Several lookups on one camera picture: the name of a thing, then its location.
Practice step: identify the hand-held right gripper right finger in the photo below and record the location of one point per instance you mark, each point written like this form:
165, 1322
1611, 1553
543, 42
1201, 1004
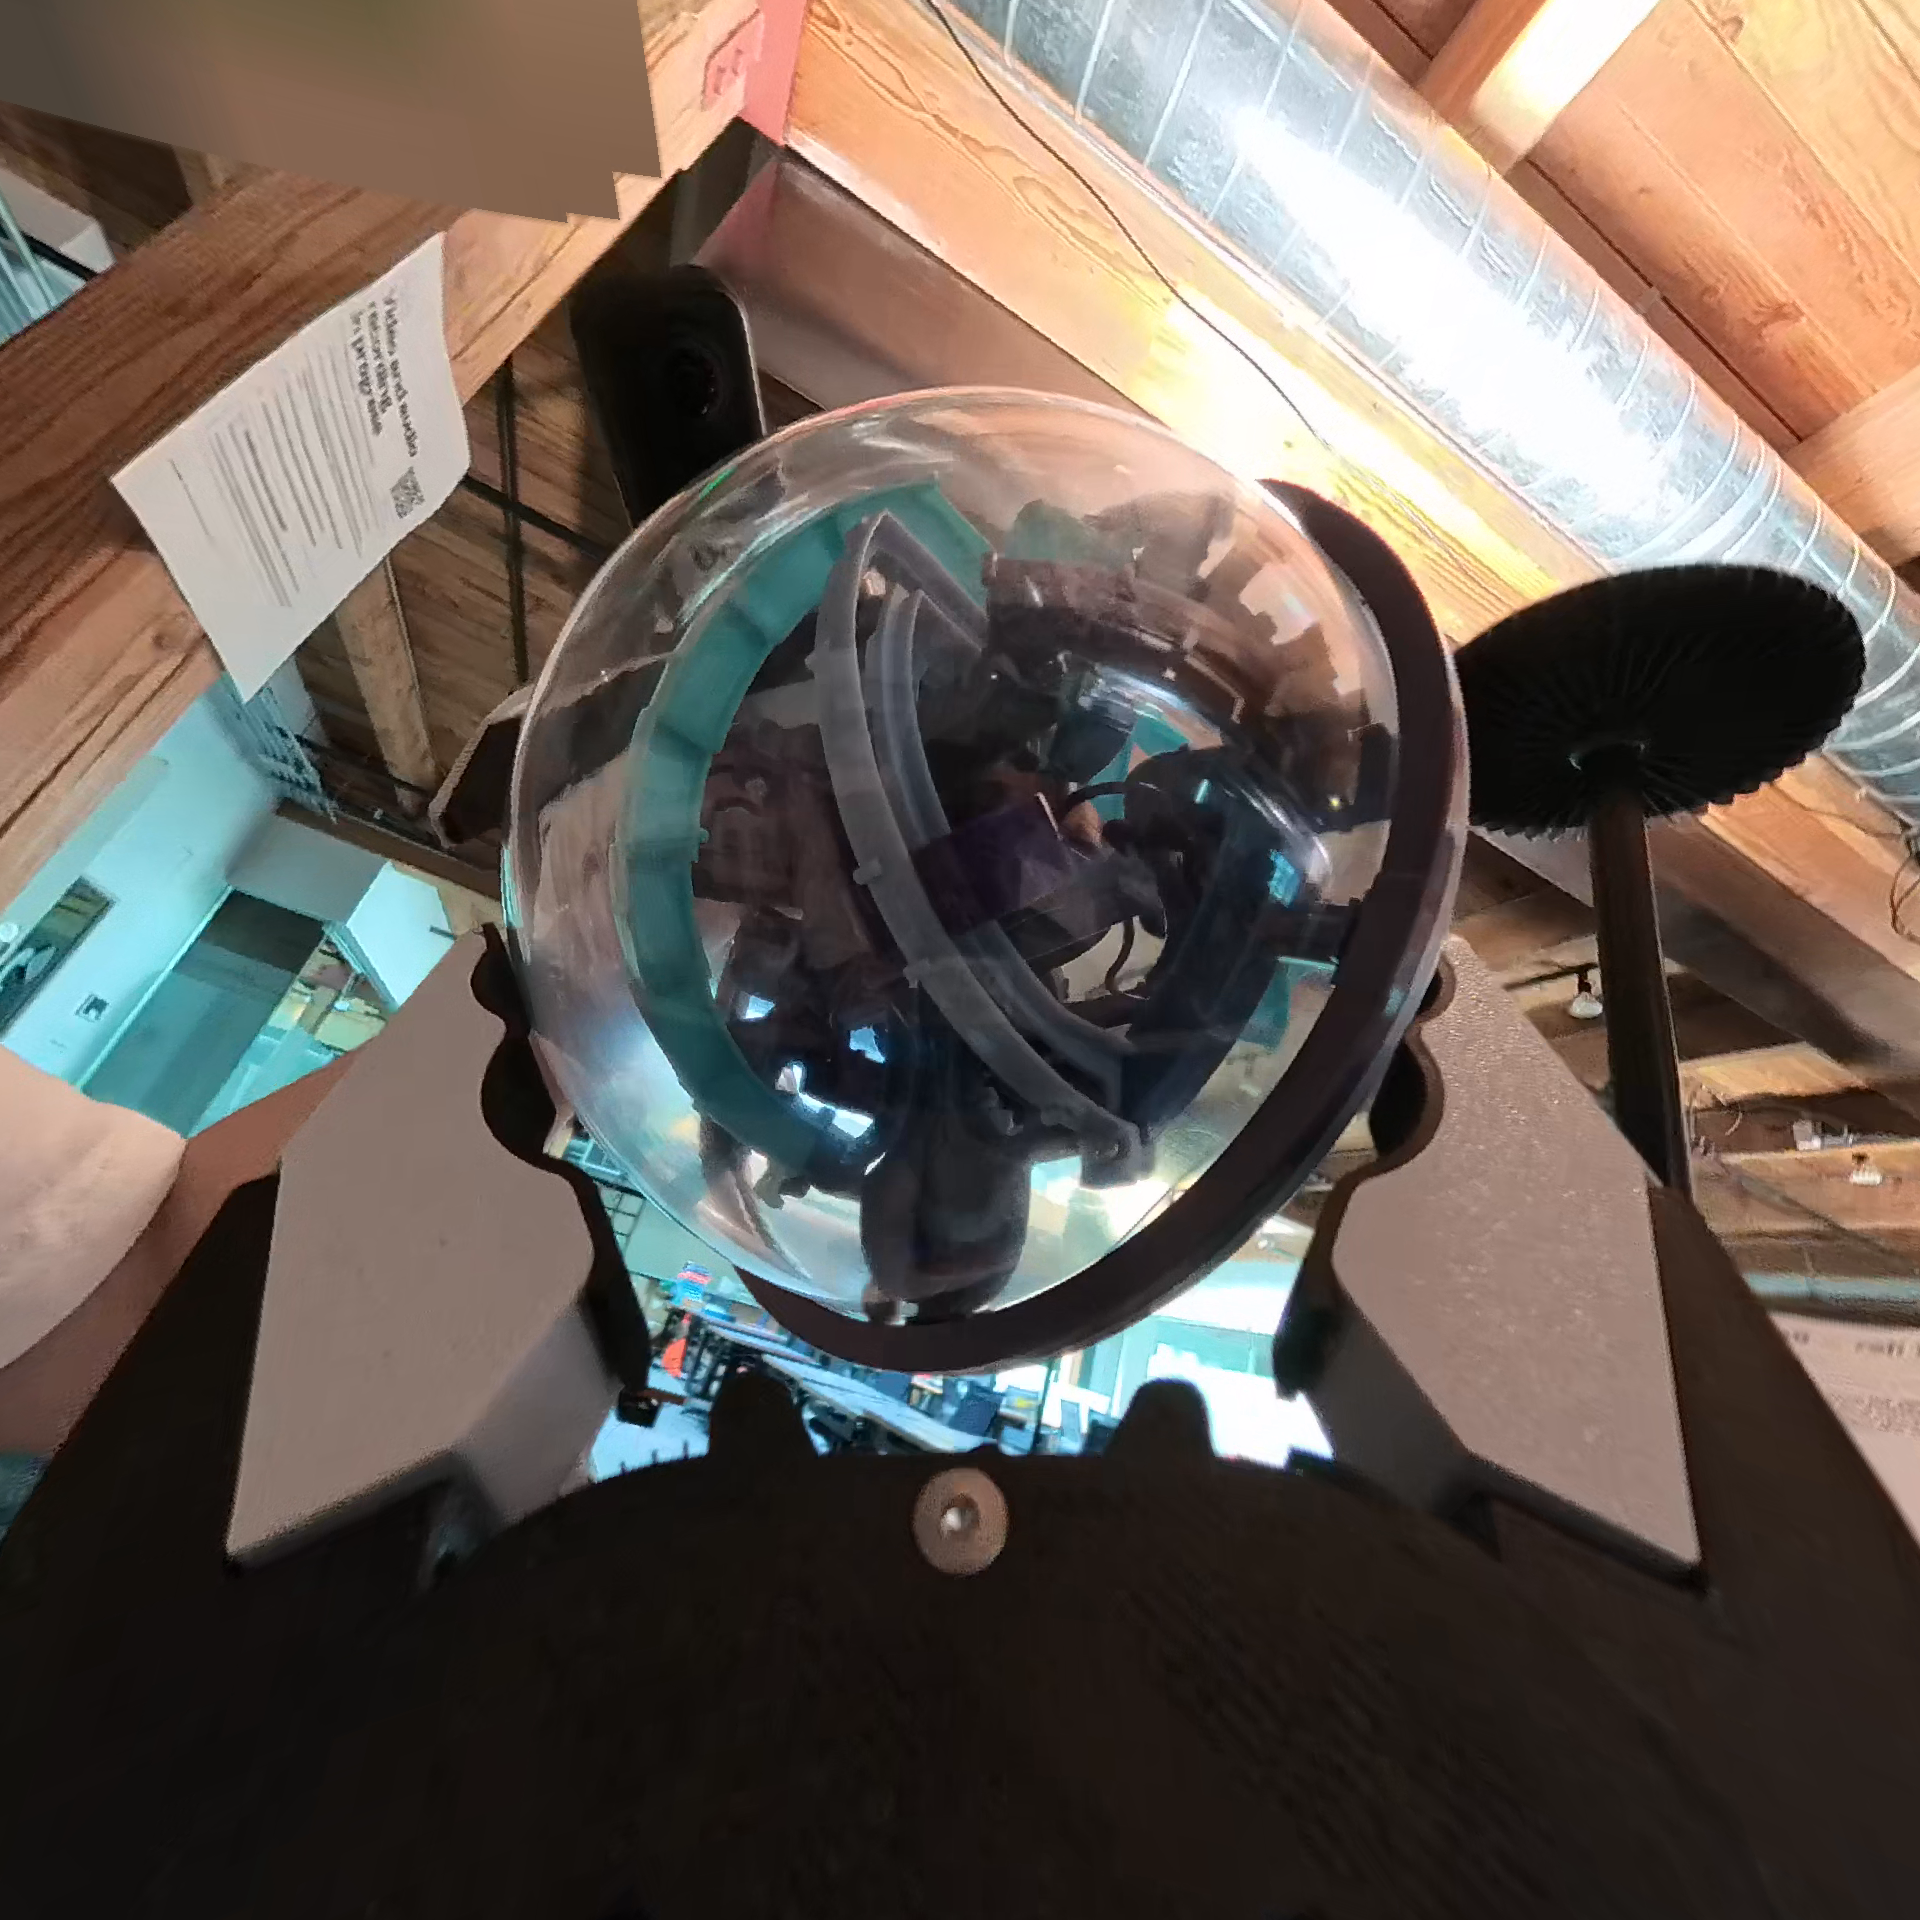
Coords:
1499, 1277

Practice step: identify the white printed notice paper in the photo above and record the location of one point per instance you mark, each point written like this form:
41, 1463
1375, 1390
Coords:
299, 465

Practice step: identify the folded printed desk sheet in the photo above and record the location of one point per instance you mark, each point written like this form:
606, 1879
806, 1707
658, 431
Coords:
1861, 1411

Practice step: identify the black pleated disc lamp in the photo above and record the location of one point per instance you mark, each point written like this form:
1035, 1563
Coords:
1665, 691

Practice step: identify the silver metal air duct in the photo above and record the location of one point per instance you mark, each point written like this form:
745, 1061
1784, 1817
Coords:
1499, 331

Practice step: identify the person's left forearm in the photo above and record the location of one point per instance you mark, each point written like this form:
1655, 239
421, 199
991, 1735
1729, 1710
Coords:
90, 1202

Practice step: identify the clear maze ball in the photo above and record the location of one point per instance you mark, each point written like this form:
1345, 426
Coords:
961, 839

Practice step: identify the small track spotlight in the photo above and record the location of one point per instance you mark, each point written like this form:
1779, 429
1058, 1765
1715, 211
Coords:
1587, 998

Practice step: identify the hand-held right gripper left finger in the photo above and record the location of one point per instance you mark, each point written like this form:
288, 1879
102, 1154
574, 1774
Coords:
421, 1277

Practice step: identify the red metal bracket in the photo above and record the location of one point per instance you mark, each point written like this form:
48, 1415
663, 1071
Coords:
758, 60

